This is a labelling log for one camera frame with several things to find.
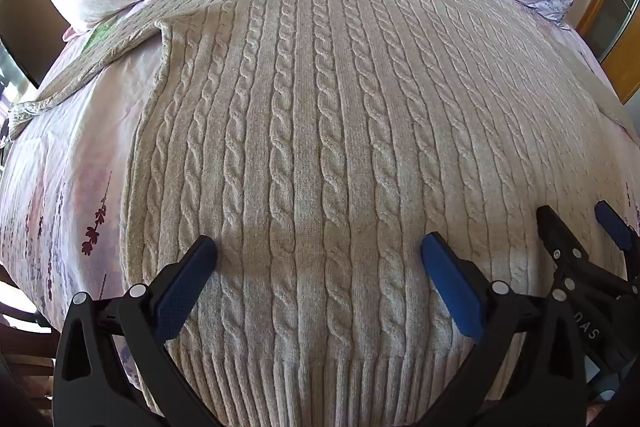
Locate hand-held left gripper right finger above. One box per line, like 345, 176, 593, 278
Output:
420, 232, 587, 427

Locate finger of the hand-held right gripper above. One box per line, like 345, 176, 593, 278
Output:
536, 205, 593, 306
594, 201, 640, 258

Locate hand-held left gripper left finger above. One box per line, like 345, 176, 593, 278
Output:
52, 234, 219, 427

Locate beige cable-knit sweater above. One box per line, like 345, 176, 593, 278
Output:
7, 0, 639, 427

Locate pink floral bed sheet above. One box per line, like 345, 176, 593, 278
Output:
0, 0, 640, 390

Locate brown wooden slats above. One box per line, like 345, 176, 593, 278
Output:
0, 264, 60, 413

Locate dark panel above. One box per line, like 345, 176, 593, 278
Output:
0, 0, 67, 88

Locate wooden door frame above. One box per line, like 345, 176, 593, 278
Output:
574, 0, 640, 104

